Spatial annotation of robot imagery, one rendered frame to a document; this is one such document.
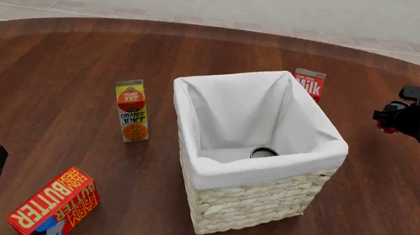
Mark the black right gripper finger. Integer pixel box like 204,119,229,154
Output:
371,106,401,126

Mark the red tomato sauce can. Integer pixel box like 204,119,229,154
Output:
376,97,410,137

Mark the wicker basket with white liner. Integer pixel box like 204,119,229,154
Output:
155,57,359,235

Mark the red milk carton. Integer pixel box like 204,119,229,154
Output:
290,67,328,105

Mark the red butter box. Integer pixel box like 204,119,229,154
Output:
5,159,104,235

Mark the dark tin can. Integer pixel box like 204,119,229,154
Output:
249,144,281,162

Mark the orange juice carton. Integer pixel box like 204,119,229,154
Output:
108,76,157,146

